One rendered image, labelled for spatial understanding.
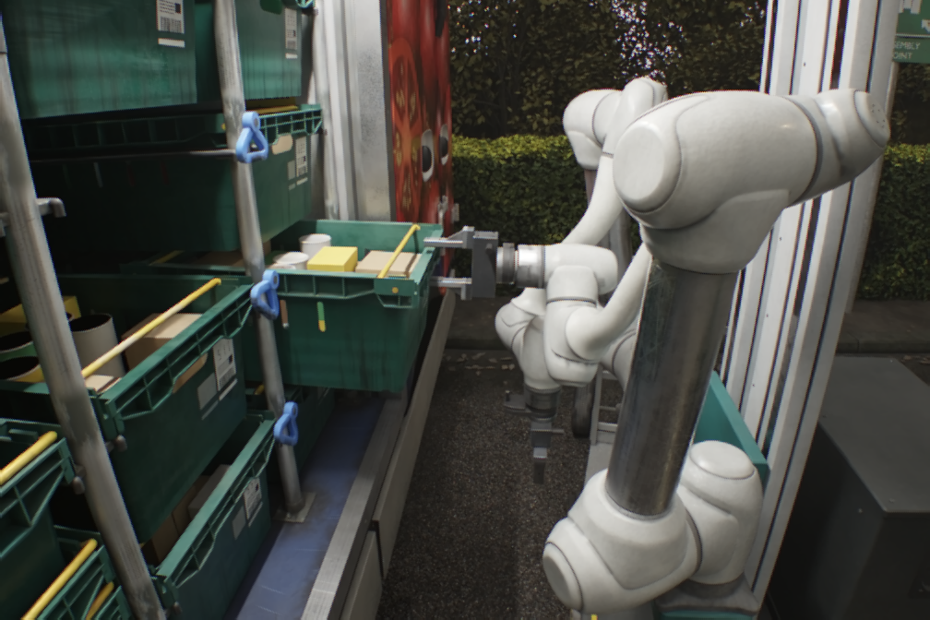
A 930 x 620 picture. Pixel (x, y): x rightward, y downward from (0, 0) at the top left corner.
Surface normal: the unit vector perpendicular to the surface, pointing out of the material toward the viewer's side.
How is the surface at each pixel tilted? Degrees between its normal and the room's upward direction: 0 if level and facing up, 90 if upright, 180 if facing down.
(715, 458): 6
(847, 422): 0
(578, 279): 59
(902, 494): 0
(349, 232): 87
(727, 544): 84
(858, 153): 111
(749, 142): 67
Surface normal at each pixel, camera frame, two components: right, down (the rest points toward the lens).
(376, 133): -0.11, 0.33
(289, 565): -0.03, -0.95
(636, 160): -0.91, 0.05
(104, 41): 0.99, 0.11
